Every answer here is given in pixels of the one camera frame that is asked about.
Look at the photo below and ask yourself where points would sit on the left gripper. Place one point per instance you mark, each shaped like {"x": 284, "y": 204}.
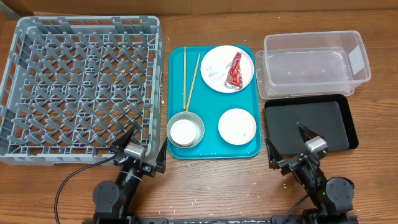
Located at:
{"x": 160, "y": 162}

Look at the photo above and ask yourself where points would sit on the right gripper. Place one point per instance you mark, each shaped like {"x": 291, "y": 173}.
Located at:
{"x": 296, "y": 162}

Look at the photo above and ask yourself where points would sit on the small white bowl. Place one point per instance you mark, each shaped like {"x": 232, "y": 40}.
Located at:
{"x": 237, "y": 126}

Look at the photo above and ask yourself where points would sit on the grey metal bowl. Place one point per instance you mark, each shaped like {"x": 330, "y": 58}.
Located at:
{"x": 189, "y": 116}

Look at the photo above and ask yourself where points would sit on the red snack wrapper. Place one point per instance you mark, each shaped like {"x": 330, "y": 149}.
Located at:
{"x": 234, "y": 78}

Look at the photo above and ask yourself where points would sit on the wooden chopstick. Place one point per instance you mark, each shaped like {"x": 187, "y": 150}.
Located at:
{"x": 193, "y": 83}
{"x": 184, "y": 77}

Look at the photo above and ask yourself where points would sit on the small white cup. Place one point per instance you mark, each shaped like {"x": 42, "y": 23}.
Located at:
{"x": 183, "y": 132}

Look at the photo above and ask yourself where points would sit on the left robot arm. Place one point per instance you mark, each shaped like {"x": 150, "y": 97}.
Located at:
{"x": 113, "y": 198}

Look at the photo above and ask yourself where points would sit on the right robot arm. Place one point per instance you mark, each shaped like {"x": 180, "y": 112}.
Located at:
{"x": 326, "y": 200}

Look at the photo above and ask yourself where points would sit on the black plastic tray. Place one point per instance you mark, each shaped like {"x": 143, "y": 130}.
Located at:
{"x": 327, "y": 115}

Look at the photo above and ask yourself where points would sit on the teal serving tray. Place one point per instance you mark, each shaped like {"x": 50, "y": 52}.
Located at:
{"x": 209, "y": 105}

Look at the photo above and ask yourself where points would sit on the clear plastic bin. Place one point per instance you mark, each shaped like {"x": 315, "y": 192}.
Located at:
{"x": 312, "y": 63}

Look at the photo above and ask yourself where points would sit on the grey plastic dish rack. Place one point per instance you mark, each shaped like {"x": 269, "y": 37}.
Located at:
{"x": 73, "y": 85}

